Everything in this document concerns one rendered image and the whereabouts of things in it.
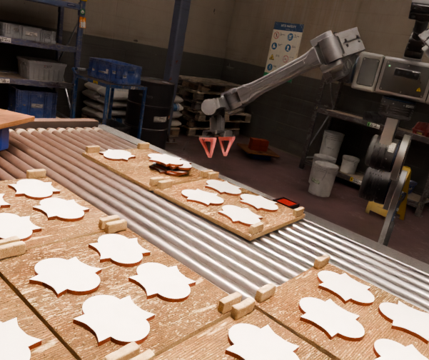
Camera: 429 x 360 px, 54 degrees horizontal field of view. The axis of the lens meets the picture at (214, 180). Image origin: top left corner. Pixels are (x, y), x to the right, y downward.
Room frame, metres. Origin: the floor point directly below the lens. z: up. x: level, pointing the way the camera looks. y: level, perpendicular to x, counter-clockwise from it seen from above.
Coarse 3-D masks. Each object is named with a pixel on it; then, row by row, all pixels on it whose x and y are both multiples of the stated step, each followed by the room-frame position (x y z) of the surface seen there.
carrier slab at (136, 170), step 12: (84, 156) 1.62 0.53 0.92; (96, 156) 1.61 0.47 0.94; (144, 156) 1.74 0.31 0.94; (108, 168) 1.52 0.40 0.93; (120, 168) 1.52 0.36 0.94; (132, 168) 1.55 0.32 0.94; (144, 168) 1.58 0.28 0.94; (192, 168) 1.71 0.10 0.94; (132, 180) 1.43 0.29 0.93; (144, 180) 1.44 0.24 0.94; (180, 180) 1.52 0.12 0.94; (192, 180) 1.55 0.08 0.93
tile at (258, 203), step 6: (240, 198) 1.44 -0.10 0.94; (246, 198) 1.44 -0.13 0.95; (252, 198) 1.45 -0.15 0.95; (258, 198) 1.46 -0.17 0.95; (264, 198) 1.47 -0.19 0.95; (246, 204) 1.39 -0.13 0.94; (252, 204) 1.38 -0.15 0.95; (258, 204) 1.39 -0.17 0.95; (264, 204) 1.40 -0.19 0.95; (270, 204) 1.42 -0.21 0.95; (258, 210) 1.36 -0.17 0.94; (264, 210) 1.37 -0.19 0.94; (270, 210) 1.37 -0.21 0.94; (276, 210) 1.38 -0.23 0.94
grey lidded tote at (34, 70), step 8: (16, 56) 5.25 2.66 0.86; (24, 56) 5.33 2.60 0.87; (24, 64) 5.15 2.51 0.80; (32, 64) 5.10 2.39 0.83; (40, 64) 5.18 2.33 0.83; (48, 64) 5.24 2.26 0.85; (56, 64) 5.33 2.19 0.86; (64, 64) 5.41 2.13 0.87; (24, 72) 5.17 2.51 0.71; (32, 72) 5.12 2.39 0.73; (40, 72) 5.19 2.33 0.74; (48, 72) 5.27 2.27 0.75; (56, 72) 5.36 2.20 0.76; (40, 80) 5.21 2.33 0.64; (48, 80) 5.29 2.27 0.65; (56, 80) 5.38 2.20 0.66
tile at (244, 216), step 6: (222, 210) 1.28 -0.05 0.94; (228, 210) 1.28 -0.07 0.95; (234, 210) 1.29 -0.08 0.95; (240, 210) 1.30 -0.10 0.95; (246, 210) 1.31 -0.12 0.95; (228, 216) 1.23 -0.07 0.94; (234, 216) 1.24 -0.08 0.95; (240, 216) 1.25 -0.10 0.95; (246, 216) 1.26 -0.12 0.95; (252, 216) 1.27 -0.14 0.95; (258, 216) 1.28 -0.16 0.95; (234, 222) 1.20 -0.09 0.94; (240, 222) 1.21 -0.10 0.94; (246, 222) 1.21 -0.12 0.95; (252, 222) 1.22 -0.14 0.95
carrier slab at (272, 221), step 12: (204, 180) 1.58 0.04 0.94; (156, 192) 1.36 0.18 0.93; (168, 192) 1.36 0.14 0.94; (180, 192) 1.39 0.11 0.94; (216, 192) 1.46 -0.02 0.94; (252, 192) 1.54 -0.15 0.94; (180, 204) 1.30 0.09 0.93; (192, 204) 1.29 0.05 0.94; (228, 204) 1.36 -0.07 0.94; (240, 204) 1.38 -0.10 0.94; (276, 204) 1.46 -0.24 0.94; (204, 216) 1.24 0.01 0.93; (216, 216) 1.23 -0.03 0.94; (264, 216) 1.31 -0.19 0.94; (276, 216) 1.33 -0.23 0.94; (288, 216) 1.36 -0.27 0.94; (300, 216) 1.39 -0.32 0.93; (228, 228) 1.18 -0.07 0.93; (240, 228) 1.18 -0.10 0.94; (264, 228) 1.21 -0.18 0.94; (276, 228) 1.26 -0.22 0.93
